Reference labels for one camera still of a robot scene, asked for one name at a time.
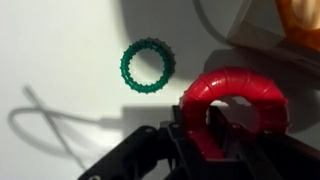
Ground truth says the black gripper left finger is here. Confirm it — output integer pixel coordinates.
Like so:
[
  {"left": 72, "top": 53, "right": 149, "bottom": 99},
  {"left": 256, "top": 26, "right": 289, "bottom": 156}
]
[{"left": 165, "top": 104, "right": 214, "bottom": 180}]

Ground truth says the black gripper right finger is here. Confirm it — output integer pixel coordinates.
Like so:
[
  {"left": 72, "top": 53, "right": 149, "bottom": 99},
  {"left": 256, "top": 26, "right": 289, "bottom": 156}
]
[{"left": 207, "top": 105, "right": 278, "bottom": 180}]

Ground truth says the orange ring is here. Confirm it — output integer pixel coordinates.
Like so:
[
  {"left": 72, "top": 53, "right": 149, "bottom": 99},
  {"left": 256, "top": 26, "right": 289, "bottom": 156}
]
[{"left": 274, "top": 0, "right": 320, "bottom": 53}]

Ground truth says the dark green knobbed ring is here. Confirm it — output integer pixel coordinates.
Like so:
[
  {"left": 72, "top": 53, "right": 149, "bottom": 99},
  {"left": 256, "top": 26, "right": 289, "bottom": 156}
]
[{"left": 119, "top": 37, "right": 177, "bottom": 95}]

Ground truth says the red ribbed ring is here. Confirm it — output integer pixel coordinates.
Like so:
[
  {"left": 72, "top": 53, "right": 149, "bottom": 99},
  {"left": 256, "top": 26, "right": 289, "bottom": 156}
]
[{"left": 179, "top": 65, "right": 291, "bottom": 162}]

